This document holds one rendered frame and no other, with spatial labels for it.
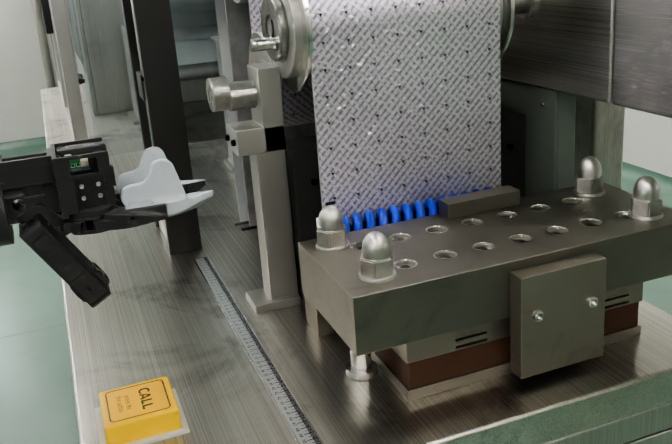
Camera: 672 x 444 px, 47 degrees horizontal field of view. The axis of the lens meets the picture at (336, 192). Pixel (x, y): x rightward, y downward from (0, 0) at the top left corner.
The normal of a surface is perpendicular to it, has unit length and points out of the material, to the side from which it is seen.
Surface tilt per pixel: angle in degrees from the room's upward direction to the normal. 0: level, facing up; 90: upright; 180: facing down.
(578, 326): 90
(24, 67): 90
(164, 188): 90
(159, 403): 0
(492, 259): 0
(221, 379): 0
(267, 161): 90
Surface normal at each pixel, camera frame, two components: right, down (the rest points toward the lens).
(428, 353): 0.36, 0.26
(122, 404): -0.07, -0.95
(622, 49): -0.93, 0.17
